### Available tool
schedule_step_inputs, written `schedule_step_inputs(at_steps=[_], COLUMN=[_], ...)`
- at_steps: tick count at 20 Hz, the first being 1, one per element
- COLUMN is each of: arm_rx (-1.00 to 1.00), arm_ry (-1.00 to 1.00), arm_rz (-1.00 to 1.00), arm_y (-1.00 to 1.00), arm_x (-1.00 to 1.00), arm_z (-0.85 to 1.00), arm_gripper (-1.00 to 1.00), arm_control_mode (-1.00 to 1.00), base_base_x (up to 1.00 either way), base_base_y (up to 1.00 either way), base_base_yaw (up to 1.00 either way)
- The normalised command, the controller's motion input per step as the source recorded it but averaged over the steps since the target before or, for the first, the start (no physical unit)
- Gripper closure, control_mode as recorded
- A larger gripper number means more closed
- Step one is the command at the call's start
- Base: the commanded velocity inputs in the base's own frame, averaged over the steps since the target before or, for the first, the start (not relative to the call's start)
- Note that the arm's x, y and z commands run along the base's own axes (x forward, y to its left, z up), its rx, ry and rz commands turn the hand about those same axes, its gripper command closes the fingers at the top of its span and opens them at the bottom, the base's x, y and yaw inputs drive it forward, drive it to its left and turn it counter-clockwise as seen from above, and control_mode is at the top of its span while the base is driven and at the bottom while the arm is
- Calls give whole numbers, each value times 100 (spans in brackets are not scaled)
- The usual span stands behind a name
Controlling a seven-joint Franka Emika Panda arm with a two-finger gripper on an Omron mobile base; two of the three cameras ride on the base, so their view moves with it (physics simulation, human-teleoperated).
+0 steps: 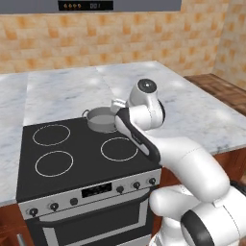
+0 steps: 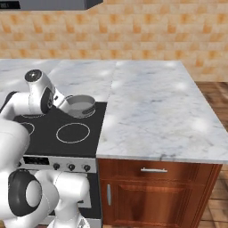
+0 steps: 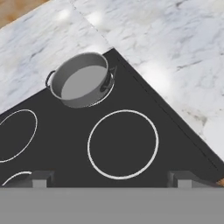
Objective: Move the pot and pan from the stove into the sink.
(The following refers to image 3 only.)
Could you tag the grey metal pot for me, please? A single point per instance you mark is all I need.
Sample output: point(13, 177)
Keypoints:
point(80, 81)

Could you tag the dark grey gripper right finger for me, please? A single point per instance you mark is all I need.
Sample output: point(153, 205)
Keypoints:
point(183, 178)

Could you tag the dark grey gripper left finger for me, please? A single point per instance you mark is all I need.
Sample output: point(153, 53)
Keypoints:
point(40, 178)

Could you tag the black glass hob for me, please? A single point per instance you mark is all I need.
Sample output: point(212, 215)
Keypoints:
point(116, 131)

